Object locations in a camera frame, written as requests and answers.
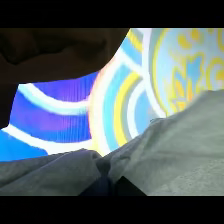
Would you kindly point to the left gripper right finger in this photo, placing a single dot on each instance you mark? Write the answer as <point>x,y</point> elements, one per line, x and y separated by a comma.
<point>126,188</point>

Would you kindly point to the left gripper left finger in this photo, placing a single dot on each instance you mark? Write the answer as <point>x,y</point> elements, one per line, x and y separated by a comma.
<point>101,188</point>

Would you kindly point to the grey shirt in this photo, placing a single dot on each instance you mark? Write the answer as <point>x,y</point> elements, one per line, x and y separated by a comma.
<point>180,153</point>

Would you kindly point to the dark brown garment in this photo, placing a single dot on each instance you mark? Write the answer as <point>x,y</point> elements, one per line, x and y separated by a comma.
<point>50,53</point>

